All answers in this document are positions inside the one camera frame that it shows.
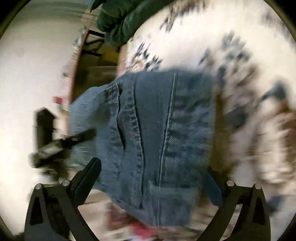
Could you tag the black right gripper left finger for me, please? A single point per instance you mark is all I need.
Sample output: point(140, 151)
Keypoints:
point(53, 210)

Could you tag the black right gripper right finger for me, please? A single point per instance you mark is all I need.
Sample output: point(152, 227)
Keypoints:
point(253, 220)

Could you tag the blue denim jeans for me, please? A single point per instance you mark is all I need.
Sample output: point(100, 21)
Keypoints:
point(154, 136)

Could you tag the wooden side desk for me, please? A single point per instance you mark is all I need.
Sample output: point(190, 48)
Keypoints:
point(93, 63)

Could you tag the dark teal folded quilt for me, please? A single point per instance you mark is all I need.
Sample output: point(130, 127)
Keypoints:
point(119, 20)

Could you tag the floral fleece bed blanket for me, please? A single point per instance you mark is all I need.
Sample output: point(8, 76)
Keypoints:
point(250, 52)

